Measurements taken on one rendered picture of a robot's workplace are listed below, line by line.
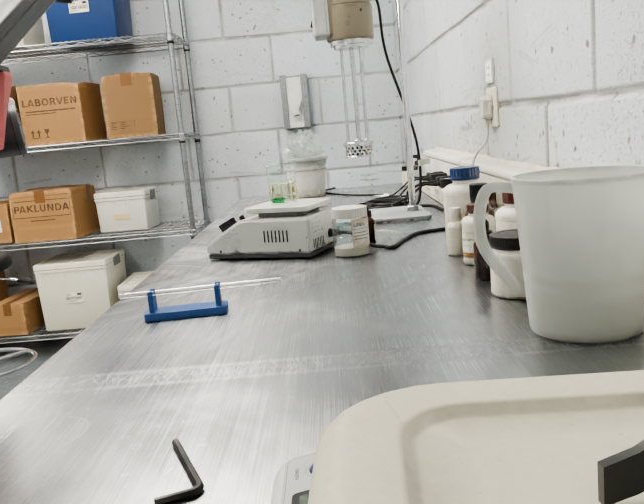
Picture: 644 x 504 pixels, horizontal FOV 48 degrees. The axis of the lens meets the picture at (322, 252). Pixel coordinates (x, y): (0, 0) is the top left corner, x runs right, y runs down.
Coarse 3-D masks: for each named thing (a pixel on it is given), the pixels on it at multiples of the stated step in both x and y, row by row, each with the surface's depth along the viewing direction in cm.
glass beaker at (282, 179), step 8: (280, 160) 121; (288, 160) 122; (272, 168) 122; (280, 168) 121; (288, 168) 122; (272, 176) 122; (280, 176) 122; (288, 176) 122; (296, 176) 124; (272, 184) 122; (280, 184) 122; (288, 184) 122; (296, 184) 123; (272, 192) 123; (280, 192) 122; (288, 192) 122; (296, 192) 123; (272, 200) 123; (280, 200) 122; (288, 200) 122; (296, 200) 123
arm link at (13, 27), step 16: (0, 0) 95; (16, 0) 96; (32, 0) 98; (48, 0) 102; (64, 0) 110; (0, 16) 93; (16, 16) 95; (32, 16) 98; (0, 32) 92; (16, 32) 95; (0, 48) 92; (0, 64) 94
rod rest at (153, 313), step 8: (152, 288) 88; (216, 288) 87; (152, 296) 86; (216, 296) 87; (152, 304) 86; (184, 304) 90; (192, 304) 89; (200, 304) 89; (208, 304) 88; (216, 304) 87; (224, 304) 88; (152, 312) 87; (160, 312) 86; (168, 312) 86; (176, 312) 86; (184, 312) 86; (192, 312) 87; (200, 312) 87; (208, 312) 87; (216, 312) 87; (224, 312) 87; (152, 320) 86; (160, 320) 86
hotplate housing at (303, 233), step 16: (320, 208) 128; (240, 224) 122; (256, 224) 120; (272, 224) 119; (288, 224) 118; (304, 224) 117; (320, 224) 121; (224, 240) 123; (240, 240) 122; (256, 240) 121; (272, 240) 120; (288, 240) 119; (304, 240) 118; (320, 240) 121; (224, 256) 124; (240, 256) 123; (256, 256) 122; (272, 256) 121; (288, 256) 120; (304, 256) 119
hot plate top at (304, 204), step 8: (304, 200) 127; (312, 200) 125; (320, 200) 124; (328, 200) 126; (248, 208) 121; (256, 208) 121; (264, 208) 120; (272, 208) 119; (280, 208) 119; (288, 208) 118; (296, 208) 118; (304, 208) 117; (312, 208) 119
